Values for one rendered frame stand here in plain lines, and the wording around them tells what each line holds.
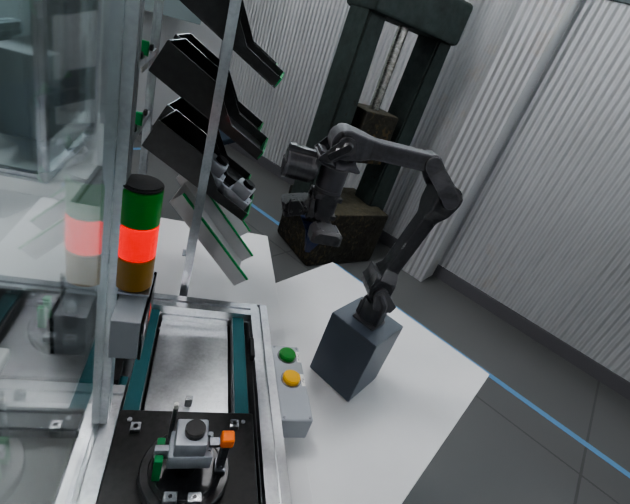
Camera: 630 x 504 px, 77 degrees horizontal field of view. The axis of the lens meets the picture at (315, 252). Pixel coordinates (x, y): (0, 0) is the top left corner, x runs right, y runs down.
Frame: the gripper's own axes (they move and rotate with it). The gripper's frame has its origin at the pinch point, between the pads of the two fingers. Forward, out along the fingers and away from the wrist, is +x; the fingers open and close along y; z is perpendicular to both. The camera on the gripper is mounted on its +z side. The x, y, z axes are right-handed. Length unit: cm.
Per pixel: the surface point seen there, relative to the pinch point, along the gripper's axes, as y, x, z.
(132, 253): 26.5, -7.0, 31.7
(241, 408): 20.4, 30.8, 9.5
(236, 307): -10.0, 29.6, 10.1
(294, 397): 18.1, 29.5, -1.8
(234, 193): -18.9, 1.4, 16.1
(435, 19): -214, -68, -108
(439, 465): -23, 125, -111
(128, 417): 24.8, 28.5, 30.1
